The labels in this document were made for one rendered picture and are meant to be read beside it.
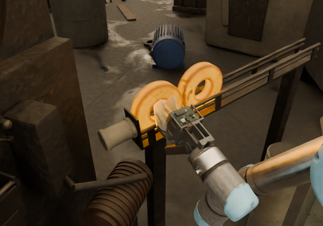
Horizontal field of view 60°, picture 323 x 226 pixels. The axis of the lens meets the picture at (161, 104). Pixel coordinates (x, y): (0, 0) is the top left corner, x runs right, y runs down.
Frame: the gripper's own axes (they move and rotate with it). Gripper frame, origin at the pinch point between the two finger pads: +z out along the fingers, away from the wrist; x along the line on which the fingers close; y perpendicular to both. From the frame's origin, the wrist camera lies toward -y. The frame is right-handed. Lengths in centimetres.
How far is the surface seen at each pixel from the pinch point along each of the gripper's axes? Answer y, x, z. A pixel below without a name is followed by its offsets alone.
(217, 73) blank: 4.4, -20.3, -0.1
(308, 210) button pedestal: -32, -43, -43
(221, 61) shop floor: -107, -155, 95
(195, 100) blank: -2.1, -12.7, -2.2
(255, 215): -41, -30, -34
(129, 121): -1.8, 9.3, -1.4
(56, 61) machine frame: 5.1, 20.4, 20.0
